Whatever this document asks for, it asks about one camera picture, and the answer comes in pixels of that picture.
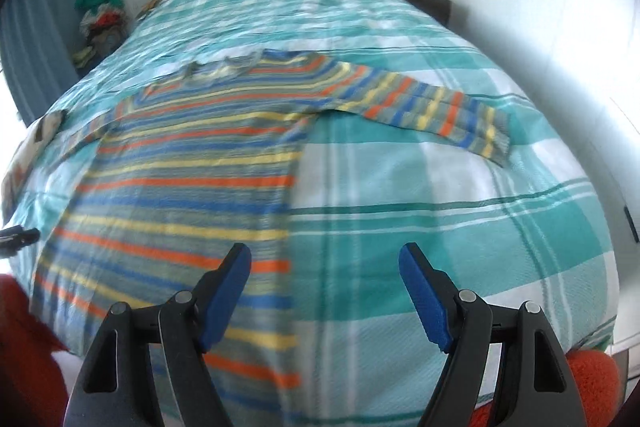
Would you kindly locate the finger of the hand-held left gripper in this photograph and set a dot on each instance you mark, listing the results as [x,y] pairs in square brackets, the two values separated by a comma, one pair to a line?
[20,237]

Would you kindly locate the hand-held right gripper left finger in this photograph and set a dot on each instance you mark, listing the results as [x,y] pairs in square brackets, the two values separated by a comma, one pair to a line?
[227,297]

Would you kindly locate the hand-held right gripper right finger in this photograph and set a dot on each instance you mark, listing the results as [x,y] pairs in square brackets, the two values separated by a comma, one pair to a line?
[425,302]

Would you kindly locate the striped knit sweater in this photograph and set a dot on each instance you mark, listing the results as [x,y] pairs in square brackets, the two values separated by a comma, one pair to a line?
[175,187]

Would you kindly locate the pile of colourful clothes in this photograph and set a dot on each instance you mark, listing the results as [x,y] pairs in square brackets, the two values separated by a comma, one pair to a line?
[102,22]

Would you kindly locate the teal plaid blanket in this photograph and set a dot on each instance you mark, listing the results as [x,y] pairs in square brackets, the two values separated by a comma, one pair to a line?
[425,207]

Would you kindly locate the blue curtain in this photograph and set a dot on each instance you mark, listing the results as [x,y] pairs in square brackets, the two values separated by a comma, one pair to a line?
[45,7]

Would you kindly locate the dark nightstand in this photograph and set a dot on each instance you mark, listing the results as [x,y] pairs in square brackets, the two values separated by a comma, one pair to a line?
[430,4]

